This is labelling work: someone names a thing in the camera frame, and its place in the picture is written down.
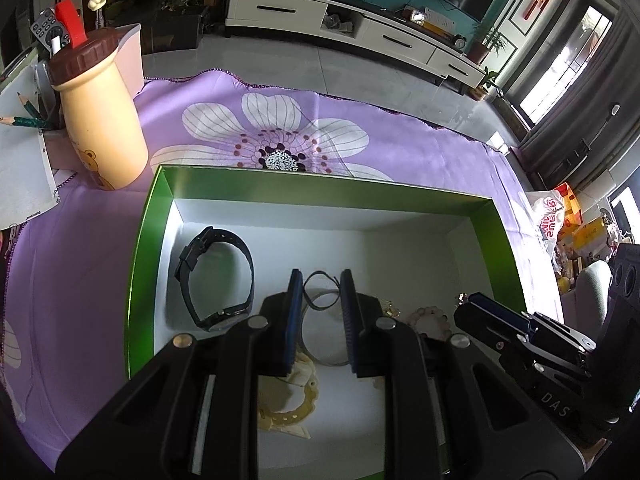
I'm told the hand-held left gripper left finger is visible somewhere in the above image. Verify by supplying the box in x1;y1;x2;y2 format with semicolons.
57;268;306;480

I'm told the grey chair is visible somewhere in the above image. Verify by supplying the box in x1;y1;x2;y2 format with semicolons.
575;260;613;322

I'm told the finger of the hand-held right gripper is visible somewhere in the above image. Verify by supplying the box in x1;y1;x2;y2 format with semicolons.
453;304;589;386
467;293;596;361

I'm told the yellow bear bottle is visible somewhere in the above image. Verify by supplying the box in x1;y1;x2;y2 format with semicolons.
46;27;150;192

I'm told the pink bead bracelet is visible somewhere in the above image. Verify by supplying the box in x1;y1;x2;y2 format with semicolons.
404;306;451;341

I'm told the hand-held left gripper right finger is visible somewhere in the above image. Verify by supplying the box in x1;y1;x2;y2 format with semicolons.
339;268;586;480

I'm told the black wrist watch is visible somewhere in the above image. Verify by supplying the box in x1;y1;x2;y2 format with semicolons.
175;226;255;332

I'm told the white tv cabinet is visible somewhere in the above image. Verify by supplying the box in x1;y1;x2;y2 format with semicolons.
225;0;488;93

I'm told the red plastic tool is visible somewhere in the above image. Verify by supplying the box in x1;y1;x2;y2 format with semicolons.
54;0;88;47

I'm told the orange yellow box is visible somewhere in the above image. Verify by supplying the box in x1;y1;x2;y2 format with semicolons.
555;182;583;231

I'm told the tall potted plant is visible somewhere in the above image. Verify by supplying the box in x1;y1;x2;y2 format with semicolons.
467;25;506;65

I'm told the thin black ring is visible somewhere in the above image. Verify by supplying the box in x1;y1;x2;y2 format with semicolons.
303;270;342;312

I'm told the small potted plant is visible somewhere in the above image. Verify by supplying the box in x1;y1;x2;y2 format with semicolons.
470;67;501;101

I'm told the cream wrist watch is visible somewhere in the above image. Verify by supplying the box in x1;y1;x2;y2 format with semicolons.
257;352;320;441

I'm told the grey curtain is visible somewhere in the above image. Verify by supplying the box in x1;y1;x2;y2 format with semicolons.
520;10;636;191

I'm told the green cardboard box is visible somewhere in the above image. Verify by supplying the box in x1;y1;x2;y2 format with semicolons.
124;164;529;480

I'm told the silver bangle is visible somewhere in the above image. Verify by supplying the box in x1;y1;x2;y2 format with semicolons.
300;290;351;367

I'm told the white paper sheet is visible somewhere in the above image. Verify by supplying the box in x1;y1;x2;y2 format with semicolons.
0;67;60;226

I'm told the purple floral cloth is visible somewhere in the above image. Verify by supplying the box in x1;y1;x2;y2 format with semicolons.
0;70;566;471

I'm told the green pencil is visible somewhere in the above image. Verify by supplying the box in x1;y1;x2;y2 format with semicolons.
0;115;51;129
16;92;43;119

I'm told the white plastic bag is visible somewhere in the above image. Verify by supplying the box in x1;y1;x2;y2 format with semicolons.
530;187;568;261

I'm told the grey remote control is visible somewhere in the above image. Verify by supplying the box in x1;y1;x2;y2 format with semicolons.
30;8;61;42

